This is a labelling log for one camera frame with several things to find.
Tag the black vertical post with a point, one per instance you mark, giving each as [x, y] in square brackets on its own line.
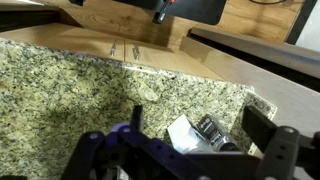
[301, 20]

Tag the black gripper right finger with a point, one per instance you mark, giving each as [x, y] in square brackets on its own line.
[258, 127]

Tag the black and orange clamp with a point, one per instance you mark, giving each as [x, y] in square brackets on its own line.
[162, 12]

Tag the stainless steel appliance front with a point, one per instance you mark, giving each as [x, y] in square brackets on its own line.
[260, 71]

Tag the black flat panel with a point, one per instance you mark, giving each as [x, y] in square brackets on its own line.
[196, 10]

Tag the wooden cabinet door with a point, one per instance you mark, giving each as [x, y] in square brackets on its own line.
[66, 40]
[166, 60]

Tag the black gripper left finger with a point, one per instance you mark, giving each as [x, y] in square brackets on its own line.
[137, 117]

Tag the black tube with white print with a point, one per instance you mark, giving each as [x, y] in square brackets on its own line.
[216, 134]

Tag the white paper packet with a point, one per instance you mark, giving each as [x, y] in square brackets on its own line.
[181, 136]

